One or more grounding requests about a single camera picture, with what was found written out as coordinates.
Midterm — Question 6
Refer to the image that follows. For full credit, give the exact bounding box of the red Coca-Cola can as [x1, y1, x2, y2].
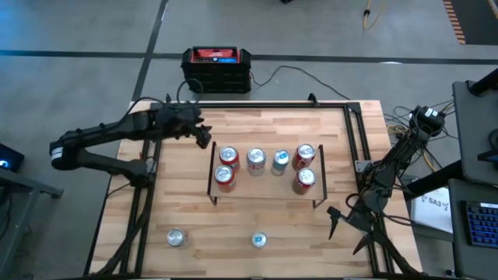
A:
[292, 167, 317, 195]
[292, 143, 317, 172]

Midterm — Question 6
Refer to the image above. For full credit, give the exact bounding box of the grey metal workbench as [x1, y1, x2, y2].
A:
[0, 167, 65, 279]

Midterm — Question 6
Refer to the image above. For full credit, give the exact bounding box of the black power cable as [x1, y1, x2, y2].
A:
[248, 65, 351, 101]

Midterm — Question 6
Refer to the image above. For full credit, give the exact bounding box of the grey desk top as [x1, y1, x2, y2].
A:
[452, 79, 498, 186]

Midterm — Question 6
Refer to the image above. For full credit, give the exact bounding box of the black mat with orange stripe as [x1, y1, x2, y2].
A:
[442, 0, 498, 45]

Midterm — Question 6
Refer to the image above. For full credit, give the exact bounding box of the white paper sign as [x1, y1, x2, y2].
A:
[410, 186, 454, 234]

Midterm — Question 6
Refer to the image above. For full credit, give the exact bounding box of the red-orange Fanta can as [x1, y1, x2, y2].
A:
[213, 164, 237, 193]
[219, 145, 240, 172]

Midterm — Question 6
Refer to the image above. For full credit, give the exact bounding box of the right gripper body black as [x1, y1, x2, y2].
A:
[344, 209, 377, 236]

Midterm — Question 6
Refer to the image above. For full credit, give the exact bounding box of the slim silver blue drink can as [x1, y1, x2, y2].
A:
[271, 149, 291, 177]
[251, 231, 268, 249]

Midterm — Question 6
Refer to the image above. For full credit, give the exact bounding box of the wooden shelf with black legs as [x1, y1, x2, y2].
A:
[205, 140, 328, 210]

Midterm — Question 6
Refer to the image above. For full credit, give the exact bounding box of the black metal table frame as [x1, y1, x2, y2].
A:
[83, 100, 421, 279]

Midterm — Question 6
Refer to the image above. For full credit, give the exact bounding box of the silver soda can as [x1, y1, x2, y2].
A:
[167, 227, 188, 248]
[246, 147, 268, 177]

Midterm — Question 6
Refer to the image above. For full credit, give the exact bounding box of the black computer with blue light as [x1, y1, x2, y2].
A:
[0, 142, 25, 173]

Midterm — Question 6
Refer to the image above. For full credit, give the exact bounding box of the yellow extension cable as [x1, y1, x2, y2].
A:
[362, 0, 387, 31]

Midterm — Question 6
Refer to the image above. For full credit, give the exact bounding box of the red black power station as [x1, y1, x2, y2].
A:
[181, 45, 253, 94]

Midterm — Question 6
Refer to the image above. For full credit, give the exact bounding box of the black diagonal support bar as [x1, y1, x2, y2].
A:
[404, 159, 464, 200]

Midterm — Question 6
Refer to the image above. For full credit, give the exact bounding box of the backlit black keyboard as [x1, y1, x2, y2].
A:
[461, 200, 498, 249]

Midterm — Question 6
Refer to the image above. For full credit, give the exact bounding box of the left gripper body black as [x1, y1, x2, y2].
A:
[157, 103, 204, 139]

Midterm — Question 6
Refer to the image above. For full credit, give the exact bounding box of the tangled cable bundle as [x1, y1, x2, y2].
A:
[383, 100, 458, 174]

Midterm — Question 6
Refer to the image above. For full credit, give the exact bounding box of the dark grey desk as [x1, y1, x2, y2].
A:
[447, 179, 498, 280]

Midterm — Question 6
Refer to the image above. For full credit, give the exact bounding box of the black pole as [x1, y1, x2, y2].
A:
[468, 68, 498, 97]

